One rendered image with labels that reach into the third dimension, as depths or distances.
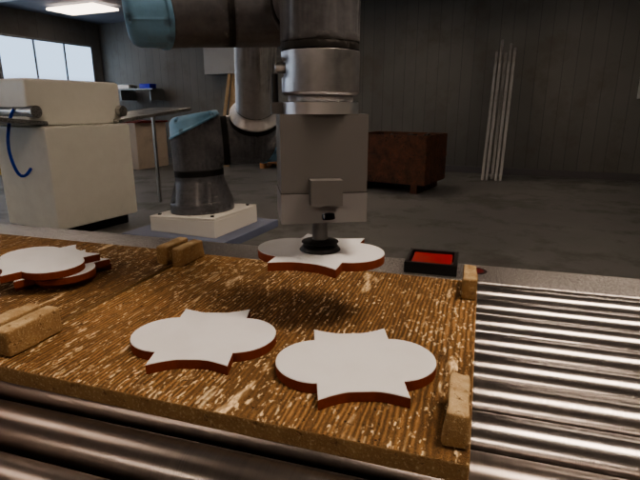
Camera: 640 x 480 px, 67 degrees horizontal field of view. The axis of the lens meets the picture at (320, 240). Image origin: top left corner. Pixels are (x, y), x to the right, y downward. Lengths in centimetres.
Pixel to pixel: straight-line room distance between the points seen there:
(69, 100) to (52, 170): 69
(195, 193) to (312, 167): 71
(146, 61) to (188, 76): 119
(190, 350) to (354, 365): 14
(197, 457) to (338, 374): 12
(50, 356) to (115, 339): 6
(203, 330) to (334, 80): 26
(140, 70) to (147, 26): 1201
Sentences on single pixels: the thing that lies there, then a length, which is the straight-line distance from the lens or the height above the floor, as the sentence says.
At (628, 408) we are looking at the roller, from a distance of 48.
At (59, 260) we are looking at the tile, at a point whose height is 97.
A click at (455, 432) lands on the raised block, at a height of 95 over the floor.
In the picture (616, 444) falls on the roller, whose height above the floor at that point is 92.
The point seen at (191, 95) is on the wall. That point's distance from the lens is 1163.
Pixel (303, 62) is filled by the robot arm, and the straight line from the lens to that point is 46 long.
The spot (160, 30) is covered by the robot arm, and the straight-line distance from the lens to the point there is 56.
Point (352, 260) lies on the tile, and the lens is 48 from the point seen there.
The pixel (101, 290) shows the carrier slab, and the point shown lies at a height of 94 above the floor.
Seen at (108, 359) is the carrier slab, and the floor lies 94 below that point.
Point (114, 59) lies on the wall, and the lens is 1309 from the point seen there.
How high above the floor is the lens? 115
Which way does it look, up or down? 15 degrees down
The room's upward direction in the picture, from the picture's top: straight up
